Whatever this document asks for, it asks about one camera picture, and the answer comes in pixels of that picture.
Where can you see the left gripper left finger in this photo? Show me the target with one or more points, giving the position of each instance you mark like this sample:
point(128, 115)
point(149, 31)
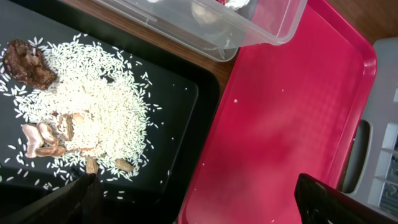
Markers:
point(80, 202)

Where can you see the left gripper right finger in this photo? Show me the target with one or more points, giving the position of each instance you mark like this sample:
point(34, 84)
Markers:
point(319, 203)

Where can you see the rice and meat leftovers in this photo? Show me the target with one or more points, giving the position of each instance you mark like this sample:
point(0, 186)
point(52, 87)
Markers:
point(75, 107)

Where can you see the white napkin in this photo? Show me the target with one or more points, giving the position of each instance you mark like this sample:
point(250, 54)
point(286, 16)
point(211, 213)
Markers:
point(235, 4)

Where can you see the grey dishwasher rack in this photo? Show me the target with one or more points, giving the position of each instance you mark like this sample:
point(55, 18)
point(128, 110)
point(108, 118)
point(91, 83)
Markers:
point(371, 175)

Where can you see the black waste tray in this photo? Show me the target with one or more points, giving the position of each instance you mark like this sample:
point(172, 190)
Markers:
point(187, 96)

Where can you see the clear plastic waste bin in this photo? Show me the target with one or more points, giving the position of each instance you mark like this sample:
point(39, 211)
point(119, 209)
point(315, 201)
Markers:
point(210, 28)

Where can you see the red serving tray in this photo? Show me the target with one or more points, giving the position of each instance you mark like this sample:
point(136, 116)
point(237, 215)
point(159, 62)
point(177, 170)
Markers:
point(286, 110)

